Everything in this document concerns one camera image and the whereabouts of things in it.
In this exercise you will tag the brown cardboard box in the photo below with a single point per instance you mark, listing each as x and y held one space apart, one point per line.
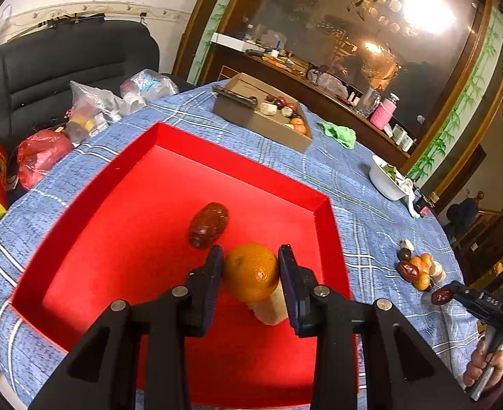
251 117

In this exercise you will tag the crumpled clear plastic bag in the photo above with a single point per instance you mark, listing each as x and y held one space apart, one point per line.
330 81

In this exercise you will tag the blue plaid tablecloth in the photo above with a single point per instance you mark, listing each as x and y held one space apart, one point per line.
362 230

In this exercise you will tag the red plastic bag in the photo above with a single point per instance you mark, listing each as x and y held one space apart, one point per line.
42 156

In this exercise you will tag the wooden framed mirror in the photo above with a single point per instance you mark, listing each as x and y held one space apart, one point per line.
311 13

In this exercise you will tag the orange mandarin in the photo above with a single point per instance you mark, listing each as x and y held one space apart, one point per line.
423 282
426 259
251 271
415 263

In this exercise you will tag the pile of dates and mandarins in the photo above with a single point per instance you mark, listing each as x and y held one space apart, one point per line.
283 106

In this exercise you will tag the red paper tray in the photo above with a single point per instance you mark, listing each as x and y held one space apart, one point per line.
149 205

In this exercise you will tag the person's right hand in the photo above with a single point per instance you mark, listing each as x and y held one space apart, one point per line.
477 367

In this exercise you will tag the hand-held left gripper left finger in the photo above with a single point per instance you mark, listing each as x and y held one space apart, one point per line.
214 284

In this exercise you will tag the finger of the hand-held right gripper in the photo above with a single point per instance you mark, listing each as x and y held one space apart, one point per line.
460 292

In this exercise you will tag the clear glass jar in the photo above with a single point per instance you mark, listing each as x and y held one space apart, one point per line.
367 101

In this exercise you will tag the green cloth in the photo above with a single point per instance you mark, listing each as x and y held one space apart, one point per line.
339 134

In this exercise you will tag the bamboo print panel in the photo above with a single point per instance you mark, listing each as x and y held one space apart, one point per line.
464 102

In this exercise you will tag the pink sleeved bottle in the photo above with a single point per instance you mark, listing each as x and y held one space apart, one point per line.
383 116

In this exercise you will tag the white bowl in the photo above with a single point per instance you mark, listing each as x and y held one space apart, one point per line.
383 183

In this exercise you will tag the white green towel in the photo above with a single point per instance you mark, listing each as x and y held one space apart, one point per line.
413 203

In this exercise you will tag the wooden sideboard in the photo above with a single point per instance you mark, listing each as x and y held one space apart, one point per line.
277 77

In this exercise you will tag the green leafy vegetable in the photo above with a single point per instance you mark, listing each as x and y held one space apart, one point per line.
391 171

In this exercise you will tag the beige round chunk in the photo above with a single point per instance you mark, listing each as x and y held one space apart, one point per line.
407 245
272 309
437 270

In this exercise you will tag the black sofa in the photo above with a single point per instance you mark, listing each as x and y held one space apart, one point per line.
63 64

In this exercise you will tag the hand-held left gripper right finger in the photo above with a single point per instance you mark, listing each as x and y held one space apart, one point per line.
288 290

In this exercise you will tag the red labelled jar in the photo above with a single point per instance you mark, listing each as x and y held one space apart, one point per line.
424 207

